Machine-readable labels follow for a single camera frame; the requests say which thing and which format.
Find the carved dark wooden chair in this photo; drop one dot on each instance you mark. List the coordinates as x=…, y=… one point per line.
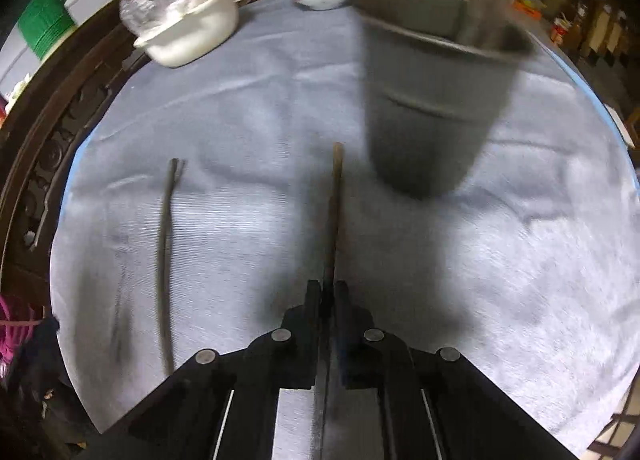
x=50, y=140

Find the green plastic mug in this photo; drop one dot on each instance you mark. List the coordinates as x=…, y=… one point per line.
x=45, y=20

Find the orange box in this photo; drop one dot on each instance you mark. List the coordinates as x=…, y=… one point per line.
x=530, y=5

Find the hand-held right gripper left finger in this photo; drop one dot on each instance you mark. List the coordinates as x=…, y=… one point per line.
x=313, y=302

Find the brown wooden chopstick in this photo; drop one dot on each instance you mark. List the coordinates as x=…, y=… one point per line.
x=334, y=215

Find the red and white carton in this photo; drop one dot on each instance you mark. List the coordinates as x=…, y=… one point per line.
x=561, y=30

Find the pink cloth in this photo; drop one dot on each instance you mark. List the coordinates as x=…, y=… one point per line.
x=15, y=330

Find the grey towel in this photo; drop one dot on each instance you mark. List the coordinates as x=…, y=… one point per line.
x=450, y=265

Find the white plastic basin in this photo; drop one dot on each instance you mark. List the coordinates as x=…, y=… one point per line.
x=195, y=35

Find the grey perforated utensil holder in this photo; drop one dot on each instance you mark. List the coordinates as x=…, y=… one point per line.
x=425, y=140

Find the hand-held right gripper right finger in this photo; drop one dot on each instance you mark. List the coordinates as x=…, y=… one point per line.
x=342, y=305

